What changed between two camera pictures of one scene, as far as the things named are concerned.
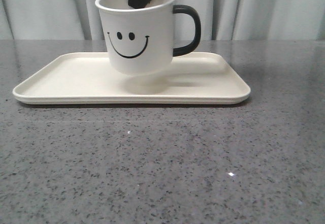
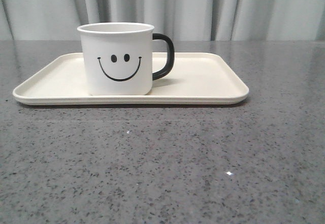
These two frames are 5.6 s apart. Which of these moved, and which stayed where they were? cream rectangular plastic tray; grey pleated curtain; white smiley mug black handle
Moved: white smiley mug black handle
Stayed: cream rectangular plastic tray; grey pleated curtain
